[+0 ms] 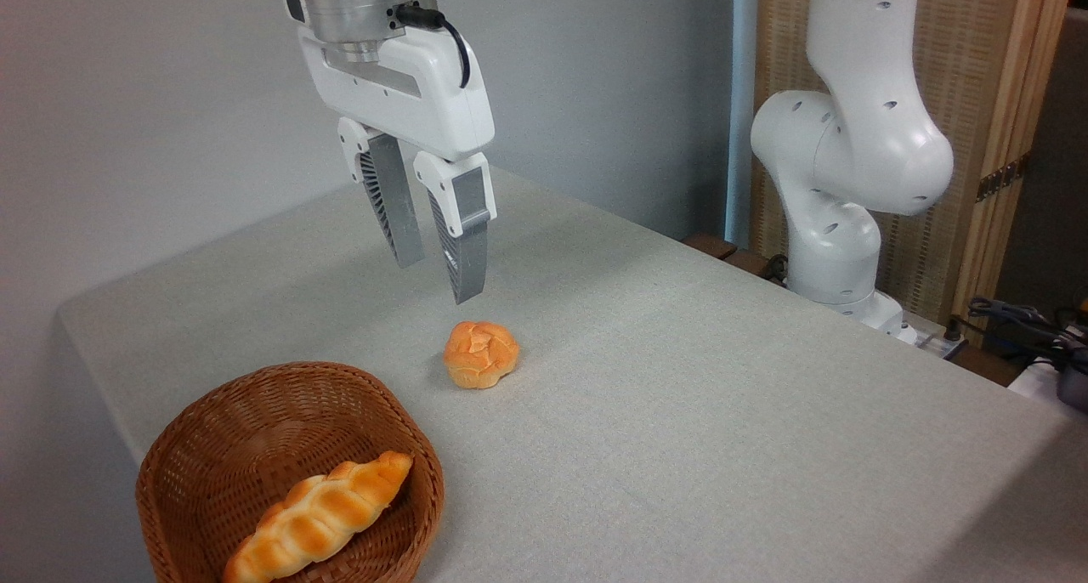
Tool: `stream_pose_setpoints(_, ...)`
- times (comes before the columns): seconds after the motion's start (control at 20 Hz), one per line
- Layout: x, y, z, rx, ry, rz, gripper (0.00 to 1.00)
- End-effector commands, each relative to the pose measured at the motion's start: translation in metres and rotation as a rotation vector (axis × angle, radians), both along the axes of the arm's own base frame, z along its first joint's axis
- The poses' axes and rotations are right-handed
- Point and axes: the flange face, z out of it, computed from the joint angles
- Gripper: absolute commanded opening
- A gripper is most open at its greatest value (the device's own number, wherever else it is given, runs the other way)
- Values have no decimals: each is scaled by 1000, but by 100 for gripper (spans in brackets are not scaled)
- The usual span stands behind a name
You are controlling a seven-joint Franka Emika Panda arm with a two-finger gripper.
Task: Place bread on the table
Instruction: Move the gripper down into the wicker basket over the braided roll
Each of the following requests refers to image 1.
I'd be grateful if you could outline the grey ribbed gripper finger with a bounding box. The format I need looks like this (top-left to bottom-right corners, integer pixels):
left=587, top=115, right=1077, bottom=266
left=337, top=116, right=425, bottom=269
left=413, top=150, right=497, bottom=306

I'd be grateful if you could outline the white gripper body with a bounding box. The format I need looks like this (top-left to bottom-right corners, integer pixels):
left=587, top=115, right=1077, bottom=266
left=297, top=24, right=496, bottom=164

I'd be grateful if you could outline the long braided bread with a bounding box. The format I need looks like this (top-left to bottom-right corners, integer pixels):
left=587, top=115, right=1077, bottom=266
left=223, top=451, right=415, bottom=583

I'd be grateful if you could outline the round orange bread roll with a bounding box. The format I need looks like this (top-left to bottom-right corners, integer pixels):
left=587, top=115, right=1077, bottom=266
left=443, top=320, right=520, bottom=390

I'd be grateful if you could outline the brown wicker basket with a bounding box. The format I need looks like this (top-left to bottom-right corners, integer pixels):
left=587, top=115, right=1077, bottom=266
left=135, top=361, right=445, bottom=583

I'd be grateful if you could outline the light blue vertical pipe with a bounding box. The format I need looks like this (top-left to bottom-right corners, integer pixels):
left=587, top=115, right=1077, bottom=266
left=724, top=0, right=760, bottom=249

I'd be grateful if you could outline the white power strip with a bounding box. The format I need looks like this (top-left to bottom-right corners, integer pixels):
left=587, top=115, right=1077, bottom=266
left=911, top=324, right=970, bottom=360

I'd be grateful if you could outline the metal screen hinge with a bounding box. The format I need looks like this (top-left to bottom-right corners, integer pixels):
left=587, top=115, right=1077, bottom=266
left=977, top=153, right=1032, bottom=202

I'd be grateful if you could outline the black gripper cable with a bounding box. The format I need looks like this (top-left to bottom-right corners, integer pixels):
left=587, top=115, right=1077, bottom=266
left=393, top=3, right=472, bottom=89

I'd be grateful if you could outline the bundle of dark cables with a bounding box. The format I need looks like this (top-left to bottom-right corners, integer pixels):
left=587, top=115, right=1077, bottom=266
left=967, top=297, right=1088, bottom=356

